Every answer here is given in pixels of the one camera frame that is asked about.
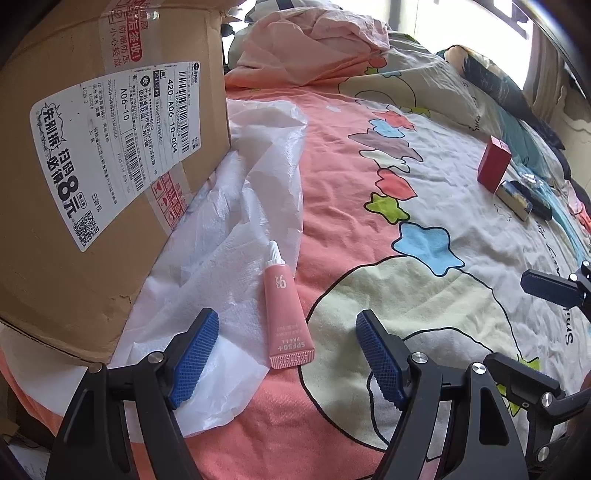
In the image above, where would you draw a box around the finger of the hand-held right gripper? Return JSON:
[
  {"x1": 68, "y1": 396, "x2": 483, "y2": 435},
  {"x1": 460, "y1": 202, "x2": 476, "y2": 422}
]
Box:
[
  {"x1": 484, "y1": 353, "x2": 591, "y2": 464},
  {"x1": 521, "y1": 261, "x2": 591, "y2": 320}
]

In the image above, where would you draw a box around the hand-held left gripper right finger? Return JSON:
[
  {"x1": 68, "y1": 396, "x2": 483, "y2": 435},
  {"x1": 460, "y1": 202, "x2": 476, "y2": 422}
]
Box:
[{"x1": 355, "y1": 309, "x2": 532, "y2": 480}]

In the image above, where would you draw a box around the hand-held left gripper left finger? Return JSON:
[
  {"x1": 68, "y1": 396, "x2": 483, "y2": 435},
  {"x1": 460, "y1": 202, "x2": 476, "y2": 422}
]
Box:
[{"x1": 44, "y1": 308, "x2": 220, "y2": 480}]

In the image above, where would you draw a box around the pink cream tube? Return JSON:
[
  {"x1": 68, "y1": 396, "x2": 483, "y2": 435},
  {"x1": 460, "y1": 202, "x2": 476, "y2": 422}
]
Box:
[{"x1": 263, "y1": 241, "x2": 316, "y2": 370}]

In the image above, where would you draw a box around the brown cardboard box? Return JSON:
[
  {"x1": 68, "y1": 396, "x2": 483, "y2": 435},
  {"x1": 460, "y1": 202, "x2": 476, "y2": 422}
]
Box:
[{"x1": 0, "y1": 0, "x2": 232, "y2": 365}]

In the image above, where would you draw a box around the black oblong case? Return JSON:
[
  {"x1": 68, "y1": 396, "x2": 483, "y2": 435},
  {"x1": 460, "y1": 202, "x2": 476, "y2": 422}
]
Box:
[{"x1": 519, "y1": 181, "x2": 553, "y2": 220}]

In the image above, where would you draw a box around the small shiny dark case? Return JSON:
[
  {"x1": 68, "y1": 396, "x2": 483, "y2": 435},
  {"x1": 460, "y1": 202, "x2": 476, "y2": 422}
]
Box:
[{"x1": 495, "y1": 180, "x2": 534, "y2": 222}]

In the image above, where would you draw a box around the clear plastic wrapper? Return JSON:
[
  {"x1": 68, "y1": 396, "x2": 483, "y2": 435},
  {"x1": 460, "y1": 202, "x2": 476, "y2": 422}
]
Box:
[{"x1": 521, "y1": 167, "x2": 551, "y2": 186}]

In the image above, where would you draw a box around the small red box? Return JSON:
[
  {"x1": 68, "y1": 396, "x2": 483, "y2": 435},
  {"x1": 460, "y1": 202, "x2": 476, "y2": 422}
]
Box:
[{"x1": 478, "y1": 136, "x2": 511, "y2": 192}]

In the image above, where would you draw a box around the white plastic bag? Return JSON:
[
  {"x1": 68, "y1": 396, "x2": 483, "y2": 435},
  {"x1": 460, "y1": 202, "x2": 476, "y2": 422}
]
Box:
[{"x1": 111, "y1": 99, "x2": 309, "y2": 437}]

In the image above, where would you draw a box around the dark printed pillow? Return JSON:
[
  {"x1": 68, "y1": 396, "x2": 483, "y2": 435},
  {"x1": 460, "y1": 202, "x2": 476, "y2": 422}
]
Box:
[{"x1": 443, "y1": 45, "x2": 566, "y2": 153}]

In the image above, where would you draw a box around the cartoon print duvet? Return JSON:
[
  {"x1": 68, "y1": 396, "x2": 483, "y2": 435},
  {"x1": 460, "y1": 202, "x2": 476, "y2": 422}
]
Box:
[{"x1": 406, "y1": 0, "x2": 536, "y2": 88}]

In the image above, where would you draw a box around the crumpled pink cloth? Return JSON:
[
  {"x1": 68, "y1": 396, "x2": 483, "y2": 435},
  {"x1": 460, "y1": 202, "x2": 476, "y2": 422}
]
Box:
[{"x1": 225, "y1": 8, "x2": 391, "y2": 90}]

